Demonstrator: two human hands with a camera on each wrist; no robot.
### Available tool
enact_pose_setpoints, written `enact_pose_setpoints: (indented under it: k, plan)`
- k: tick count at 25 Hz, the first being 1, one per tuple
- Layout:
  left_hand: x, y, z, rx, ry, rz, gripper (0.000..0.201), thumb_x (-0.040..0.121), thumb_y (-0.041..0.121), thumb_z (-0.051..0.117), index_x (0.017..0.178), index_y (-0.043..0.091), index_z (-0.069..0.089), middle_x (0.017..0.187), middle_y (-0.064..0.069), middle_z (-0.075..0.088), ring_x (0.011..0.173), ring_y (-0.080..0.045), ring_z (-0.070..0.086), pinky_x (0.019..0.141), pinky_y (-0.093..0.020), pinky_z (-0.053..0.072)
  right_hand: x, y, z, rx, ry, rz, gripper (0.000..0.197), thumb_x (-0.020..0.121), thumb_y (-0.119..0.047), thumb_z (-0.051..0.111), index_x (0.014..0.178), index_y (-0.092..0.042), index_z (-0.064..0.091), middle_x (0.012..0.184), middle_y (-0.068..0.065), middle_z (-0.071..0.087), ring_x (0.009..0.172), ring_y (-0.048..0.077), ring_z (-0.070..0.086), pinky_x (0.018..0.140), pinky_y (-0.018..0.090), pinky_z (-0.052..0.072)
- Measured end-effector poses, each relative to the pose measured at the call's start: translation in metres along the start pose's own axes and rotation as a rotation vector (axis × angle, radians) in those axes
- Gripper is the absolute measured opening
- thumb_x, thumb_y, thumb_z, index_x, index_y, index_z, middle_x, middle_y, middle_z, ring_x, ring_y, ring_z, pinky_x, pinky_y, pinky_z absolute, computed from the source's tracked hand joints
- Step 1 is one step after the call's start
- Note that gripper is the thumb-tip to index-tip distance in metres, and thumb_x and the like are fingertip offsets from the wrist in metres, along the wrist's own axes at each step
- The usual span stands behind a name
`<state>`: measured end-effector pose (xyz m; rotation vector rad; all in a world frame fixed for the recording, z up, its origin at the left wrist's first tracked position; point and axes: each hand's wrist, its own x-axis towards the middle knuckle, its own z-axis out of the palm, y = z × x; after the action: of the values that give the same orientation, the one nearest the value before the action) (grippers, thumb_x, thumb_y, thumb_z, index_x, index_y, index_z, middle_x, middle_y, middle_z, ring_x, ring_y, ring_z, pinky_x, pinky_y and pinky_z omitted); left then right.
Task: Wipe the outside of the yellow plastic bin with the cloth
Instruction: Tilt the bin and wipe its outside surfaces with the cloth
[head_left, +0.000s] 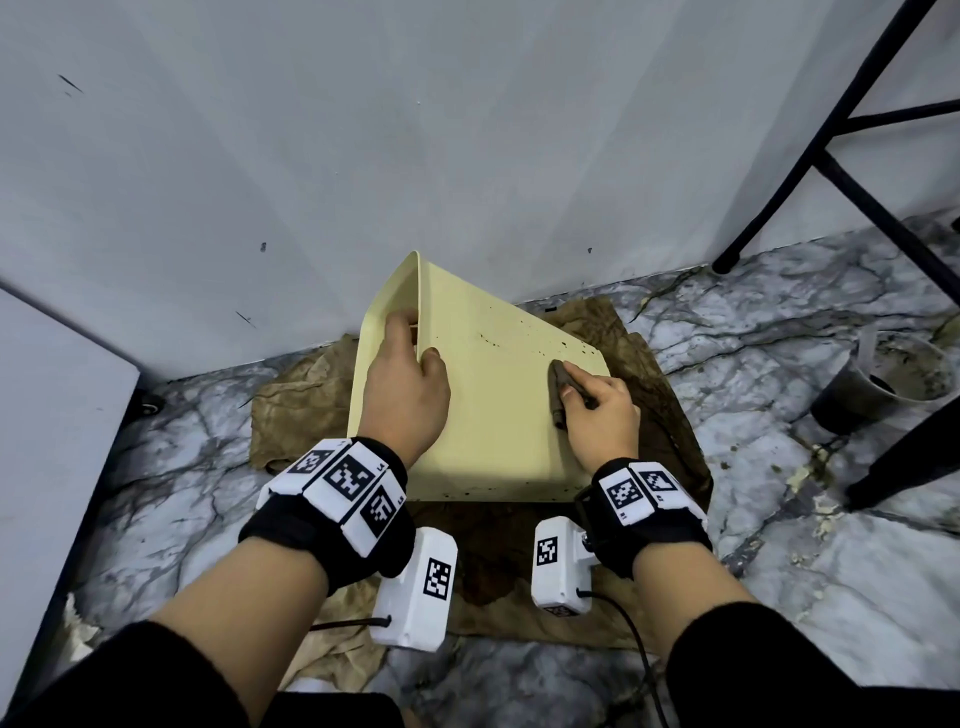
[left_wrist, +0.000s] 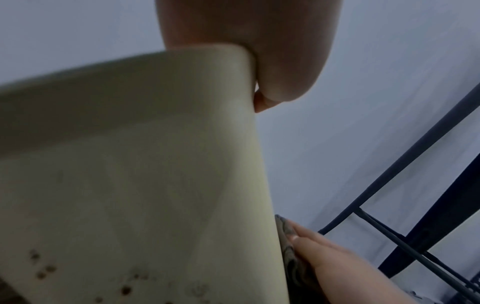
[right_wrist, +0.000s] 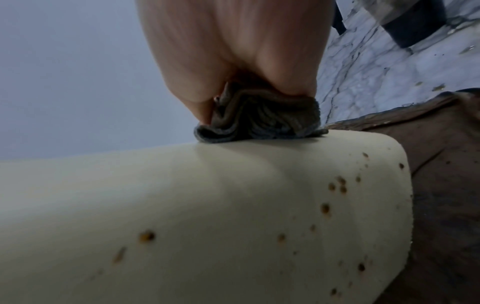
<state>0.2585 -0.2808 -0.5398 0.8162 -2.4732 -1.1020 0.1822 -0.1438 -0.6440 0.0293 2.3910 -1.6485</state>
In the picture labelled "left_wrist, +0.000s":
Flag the person's left hand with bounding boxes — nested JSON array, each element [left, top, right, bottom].
[[155, 0, 345, 113]]

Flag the person's right hand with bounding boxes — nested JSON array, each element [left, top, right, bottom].
[[287, 218, 417, 304]]

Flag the brown rag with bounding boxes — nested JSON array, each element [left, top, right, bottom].
[[274, 214, 321, 304]]

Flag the pale yellow plastic bin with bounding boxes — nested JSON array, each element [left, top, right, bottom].
[[0, 44, 290, 304]]

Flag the black metal chair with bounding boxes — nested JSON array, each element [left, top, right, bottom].
[[317, 86, 480, 304]]

